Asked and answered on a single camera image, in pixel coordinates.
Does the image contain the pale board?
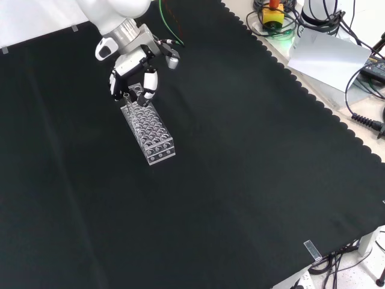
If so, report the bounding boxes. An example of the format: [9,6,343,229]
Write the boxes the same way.
[286,28,373,110]

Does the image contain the thick black cable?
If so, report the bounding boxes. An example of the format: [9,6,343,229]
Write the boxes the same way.
[344,67,385,139]

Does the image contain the green cable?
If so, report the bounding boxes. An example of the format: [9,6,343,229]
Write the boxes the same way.
[158,0,186,48]

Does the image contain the black power adapter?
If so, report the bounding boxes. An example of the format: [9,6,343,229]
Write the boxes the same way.
[360,55,385,81]

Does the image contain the white table leg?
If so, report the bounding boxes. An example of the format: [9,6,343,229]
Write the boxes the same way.
[357,225,385,257]

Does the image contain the black stop button cables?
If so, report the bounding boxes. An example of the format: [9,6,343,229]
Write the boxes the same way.
[245,0,302,39]

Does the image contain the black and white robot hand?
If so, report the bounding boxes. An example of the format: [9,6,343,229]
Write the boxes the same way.
[107,25,182,108]

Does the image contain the white wrist camera shell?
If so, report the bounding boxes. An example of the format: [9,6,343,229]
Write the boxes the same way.
[95,37,119,62]

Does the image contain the black floor cable bundle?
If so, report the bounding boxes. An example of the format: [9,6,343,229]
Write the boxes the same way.
[309,239,380,289]

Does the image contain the clear acrylic test tube rack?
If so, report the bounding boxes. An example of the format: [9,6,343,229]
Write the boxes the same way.
[120,82,177,166]

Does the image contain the black bench cloth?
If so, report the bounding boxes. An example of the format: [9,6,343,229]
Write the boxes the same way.
[0,0,385,289]

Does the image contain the yellow stop button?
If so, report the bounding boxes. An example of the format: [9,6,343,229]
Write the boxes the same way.
[262,0,285,30]

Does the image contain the white power strip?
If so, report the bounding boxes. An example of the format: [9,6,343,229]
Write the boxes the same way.
[287,270,314,289]

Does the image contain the black tripod leg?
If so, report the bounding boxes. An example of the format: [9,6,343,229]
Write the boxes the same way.
[371,30,385,58]

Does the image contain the orange cable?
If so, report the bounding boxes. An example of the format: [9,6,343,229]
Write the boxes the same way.
[167,0,185,43]

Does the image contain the clear glass test tube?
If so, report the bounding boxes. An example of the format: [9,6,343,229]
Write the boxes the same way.
[123,92,142,135]

